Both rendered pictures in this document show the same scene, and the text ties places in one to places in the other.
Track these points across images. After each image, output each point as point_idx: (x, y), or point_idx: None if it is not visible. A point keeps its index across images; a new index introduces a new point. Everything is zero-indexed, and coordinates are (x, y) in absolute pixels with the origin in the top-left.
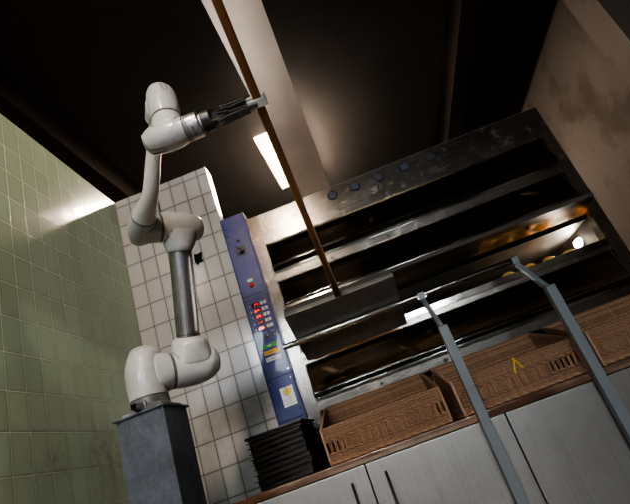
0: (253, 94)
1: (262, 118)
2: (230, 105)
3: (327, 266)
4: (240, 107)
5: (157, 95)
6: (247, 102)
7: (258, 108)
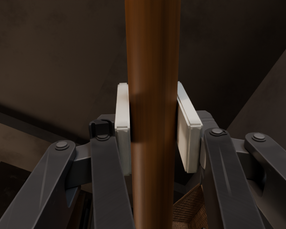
0: (177, 72)
1: (171, 197)
2: (101, 219)
3: None
4: (229, 154)
5: None
6: (190, 120)
7: (173, 151)
